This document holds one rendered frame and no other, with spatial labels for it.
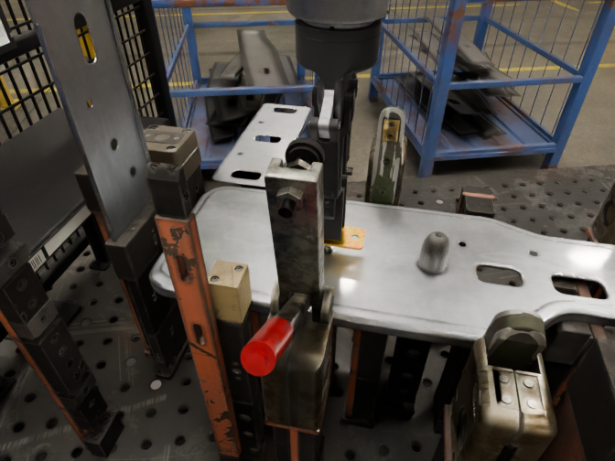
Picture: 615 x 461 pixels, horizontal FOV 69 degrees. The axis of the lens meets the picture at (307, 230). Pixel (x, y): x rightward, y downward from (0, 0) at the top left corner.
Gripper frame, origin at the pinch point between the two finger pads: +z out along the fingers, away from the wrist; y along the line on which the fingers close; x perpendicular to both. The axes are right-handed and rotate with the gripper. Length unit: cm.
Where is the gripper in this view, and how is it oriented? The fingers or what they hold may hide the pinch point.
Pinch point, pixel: (331, 207)
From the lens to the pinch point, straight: 51.4
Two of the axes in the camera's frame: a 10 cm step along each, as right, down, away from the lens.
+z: 0.0, 7.7, 6.3
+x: -9.8, -1.3, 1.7
